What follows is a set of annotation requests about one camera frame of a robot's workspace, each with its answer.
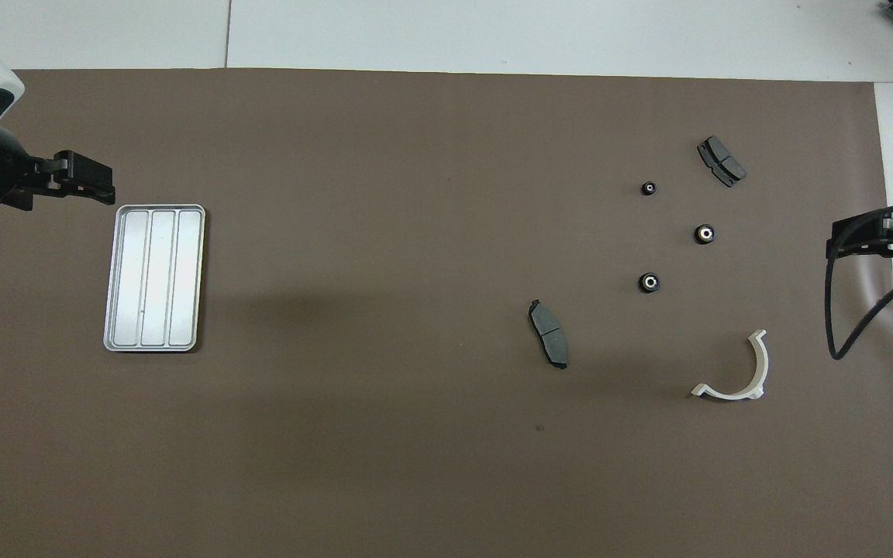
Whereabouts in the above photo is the silver metal tray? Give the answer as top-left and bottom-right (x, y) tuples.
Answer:
(102, 204), (207, 354)

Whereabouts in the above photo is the black cable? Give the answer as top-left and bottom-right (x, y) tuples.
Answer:
(824, 219), (893, 362)

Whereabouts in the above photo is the dark grey brake pad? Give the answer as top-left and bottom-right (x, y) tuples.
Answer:
(696, 136), (748, 188)
(528, 298), (571, 370)

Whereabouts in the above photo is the white curved plastic bracket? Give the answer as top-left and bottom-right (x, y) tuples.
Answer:
(690, 329), (770, 402)

